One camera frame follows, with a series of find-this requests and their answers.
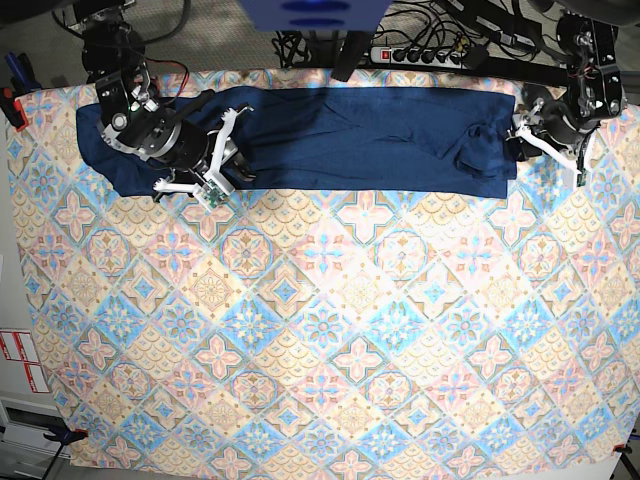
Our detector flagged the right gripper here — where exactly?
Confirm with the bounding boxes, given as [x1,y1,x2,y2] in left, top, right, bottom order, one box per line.
[114,102,257,203]

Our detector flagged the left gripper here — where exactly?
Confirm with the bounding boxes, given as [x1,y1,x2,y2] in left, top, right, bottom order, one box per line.
[505,97,595,175]

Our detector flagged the blue long-sleeve T-shirt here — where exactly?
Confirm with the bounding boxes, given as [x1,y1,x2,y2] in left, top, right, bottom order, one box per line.
[75,84,519,200]

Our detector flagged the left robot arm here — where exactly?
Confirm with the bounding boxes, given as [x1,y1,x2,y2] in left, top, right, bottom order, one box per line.
[507,12,625,189]

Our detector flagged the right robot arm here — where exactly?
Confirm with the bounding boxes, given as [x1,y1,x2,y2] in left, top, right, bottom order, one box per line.
[52,1,256,211]

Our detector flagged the white power strip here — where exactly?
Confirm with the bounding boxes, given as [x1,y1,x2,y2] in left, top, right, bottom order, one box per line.
[369,46,465,69]

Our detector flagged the blue box overhead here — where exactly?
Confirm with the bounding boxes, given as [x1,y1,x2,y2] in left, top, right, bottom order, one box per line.
[240,0,391,31]

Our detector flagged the patterned tile tablecloth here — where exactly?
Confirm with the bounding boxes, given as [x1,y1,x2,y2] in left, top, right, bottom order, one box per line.
[7,86,639,479]

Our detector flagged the red-black clamp top left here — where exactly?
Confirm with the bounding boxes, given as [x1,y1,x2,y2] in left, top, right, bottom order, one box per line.
[1,87,28,132]

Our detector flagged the blue clamp top left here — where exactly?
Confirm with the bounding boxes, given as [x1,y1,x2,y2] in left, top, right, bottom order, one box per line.
[5,52,42,95]

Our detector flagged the red-white labels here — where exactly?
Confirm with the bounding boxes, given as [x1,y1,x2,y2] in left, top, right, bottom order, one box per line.
[1,329,50,394]

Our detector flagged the black clamp bottom left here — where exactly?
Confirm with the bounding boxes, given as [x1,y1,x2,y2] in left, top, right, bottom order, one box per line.
[43,427,88,446]

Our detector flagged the black clamp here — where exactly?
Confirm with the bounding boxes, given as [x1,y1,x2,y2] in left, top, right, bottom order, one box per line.
[43,427,88,446]
[613,444,633,454]

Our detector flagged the black clamp bottom right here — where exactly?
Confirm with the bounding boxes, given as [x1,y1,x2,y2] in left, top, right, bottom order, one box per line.
[613,444,633,454]

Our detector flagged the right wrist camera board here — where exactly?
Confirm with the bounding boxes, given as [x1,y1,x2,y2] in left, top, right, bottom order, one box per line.
[194,183,229,212]

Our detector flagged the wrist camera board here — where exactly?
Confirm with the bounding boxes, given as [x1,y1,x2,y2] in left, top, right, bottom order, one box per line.
[194,183,229,212]
[576,151,589,188]

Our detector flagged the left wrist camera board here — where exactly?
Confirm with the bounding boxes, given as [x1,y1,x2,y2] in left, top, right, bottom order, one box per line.
[576,151,589,188]

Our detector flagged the black strap on table edge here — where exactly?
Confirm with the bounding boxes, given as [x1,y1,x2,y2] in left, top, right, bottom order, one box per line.
[330,29,370,83]

